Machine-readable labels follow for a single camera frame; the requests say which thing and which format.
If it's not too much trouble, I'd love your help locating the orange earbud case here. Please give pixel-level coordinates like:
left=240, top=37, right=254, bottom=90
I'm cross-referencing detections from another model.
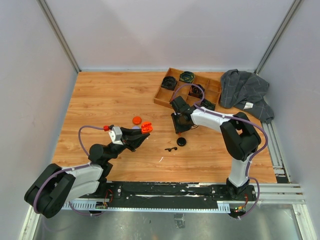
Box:
left=140, top=121, right=153, bottom=134
left=132, top=116, right=142, bottom=125

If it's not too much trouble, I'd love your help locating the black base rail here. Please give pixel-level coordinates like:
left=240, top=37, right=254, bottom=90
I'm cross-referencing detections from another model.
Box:
left=80, top=181, right=257, bottom=212

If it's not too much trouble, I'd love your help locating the black earbud case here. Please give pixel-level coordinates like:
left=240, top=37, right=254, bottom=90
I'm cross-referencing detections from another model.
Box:
left=176, top=137, right=187, bottom=147

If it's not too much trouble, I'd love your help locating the dark red rolled belt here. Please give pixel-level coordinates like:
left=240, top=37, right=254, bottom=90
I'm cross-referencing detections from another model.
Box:
left=188, top=84, right=205, bottom=99

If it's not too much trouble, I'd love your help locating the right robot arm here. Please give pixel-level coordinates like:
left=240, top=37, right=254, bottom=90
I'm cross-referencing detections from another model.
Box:
left=170, top=96, right=261, bottom=200

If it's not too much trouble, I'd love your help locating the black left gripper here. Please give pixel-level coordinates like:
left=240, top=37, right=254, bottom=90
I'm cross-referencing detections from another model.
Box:
left=105, top=126, right=150, bottom=162

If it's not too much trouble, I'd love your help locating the grey crumpled cloth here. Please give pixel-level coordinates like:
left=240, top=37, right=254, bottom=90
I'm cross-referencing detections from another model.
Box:
left=219, top=69, right=275, bottom=124

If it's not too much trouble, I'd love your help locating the black earbud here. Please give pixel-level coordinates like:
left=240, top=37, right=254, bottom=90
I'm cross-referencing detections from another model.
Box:
left=164, top=146, right=178, bottom=152

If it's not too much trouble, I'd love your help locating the wooden compartment tray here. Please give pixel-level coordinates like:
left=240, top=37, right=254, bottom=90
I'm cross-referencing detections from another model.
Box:
left=152, top=67, right=223, bottom=109

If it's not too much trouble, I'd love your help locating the dark green rolled belt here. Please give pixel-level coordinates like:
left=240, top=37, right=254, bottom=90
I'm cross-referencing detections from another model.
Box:
left=200, top=98, right=216, bottom=111

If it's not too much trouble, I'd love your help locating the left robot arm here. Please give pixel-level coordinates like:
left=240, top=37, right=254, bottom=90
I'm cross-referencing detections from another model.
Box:
left=24, top=123, right=153, bottom=219

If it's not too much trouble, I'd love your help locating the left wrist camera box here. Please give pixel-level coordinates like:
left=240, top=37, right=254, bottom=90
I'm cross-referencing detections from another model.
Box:
left=108, top=126, right=124, bottom=145

